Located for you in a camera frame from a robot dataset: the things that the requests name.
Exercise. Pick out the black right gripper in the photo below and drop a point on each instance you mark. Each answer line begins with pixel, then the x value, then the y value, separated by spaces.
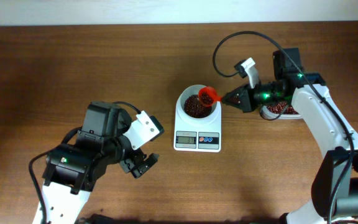
pixel 245 103

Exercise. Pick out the red adzuki beans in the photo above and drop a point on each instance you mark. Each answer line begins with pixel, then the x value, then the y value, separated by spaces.
pixel 201 106

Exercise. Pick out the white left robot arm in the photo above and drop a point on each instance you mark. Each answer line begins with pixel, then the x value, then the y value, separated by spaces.
pixel 108 136

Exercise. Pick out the white digital kitchen scale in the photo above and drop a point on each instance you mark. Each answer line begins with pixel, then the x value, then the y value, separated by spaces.
pixel 197 134

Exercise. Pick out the orange measuring scoop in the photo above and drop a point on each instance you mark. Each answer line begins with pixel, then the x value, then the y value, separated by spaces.
pixel 208 96

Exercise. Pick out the white round bowl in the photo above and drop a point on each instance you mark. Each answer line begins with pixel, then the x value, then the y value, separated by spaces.
pixel 190 104

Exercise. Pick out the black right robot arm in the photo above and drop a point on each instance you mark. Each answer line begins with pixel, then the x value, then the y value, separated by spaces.
pixel 334 192

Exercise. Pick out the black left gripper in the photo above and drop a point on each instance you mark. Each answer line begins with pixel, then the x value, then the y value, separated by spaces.
pixel 135 157

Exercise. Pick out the clear plastic bean container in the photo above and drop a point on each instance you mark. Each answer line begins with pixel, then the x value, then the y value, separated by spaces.
pixel 280 110

